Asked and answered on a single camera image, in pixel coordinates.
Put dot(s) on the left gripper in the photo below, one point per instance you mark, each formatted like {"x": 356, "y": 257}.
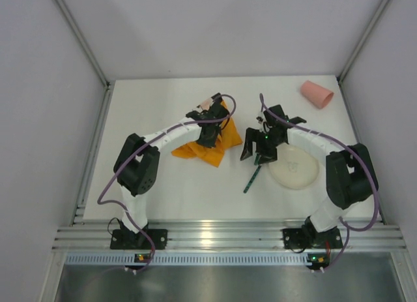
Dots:
{"x": 212, "y": 102}

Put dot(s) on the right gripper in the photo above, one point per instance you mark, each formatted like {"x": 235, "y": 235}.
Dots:
{"x": 261, "y": 144}

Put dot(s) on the orange cartoon cloth placemat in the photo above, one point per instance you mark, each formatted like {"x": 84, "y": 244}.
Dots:
{"x": 213, "y": 156}

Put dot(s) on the green handled spoon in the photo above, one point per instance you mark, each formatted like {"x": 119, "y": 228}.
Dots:
{"x": 252, "y": 179}

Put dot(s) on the pink plastic cup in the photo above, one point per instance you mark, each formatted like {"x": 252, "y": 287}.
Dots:
{"x": 319, "y": 96}

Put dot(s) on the green handled fork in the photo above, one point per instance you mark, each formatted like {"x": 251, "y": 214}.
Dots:
{"x": 257, "y": 159}

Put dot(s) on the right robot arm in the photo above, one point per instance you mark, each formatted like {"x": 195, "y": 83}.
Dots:
{"x": 350, "y": 176}

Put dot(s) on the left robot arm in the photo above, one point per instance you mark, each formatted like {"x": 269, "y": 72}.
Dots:
{"x": 136, "y": 166}

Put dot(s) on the cream round plate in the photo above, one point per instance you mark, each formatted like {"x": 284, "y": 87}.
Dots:
{"x": 294, "y": 169}

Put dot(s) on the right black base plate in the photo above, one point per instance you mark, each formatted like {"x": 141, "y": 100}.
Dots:
{"x": 297, "y": 239}

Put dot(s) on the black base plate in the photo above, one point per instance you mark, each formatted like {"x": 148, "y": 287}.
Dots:
{"x": 127, "y": 240}
{"x": 297, "y": 239}

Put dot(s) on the right aluminium frame post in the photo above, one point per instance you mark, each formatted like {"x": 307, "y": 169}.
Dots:
{"x": 371, "y": 25}

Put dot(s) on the aluminium frame post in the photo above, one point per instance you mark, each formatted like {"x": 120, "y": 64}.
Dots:
{"x": 371, "y": 25}
{"x": 81, "y": 40}

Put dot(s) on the left aluminium frame post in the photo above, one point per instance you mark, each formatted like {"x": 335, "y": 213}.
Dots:
{"x": 81, "y": 40}

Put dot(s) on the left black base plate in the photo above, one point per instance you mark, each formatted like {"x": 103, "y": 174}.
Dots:
{"x": 127, "y": 240}

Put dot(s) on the perforated cable duct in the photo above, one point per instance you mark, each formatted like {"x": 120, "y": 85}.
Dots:
{"x": 195, "y": 259}

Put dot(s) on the aluminium mounting rail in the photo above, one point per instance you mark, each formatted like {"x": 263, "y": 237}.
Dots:
{"x": 219, "y": 235}

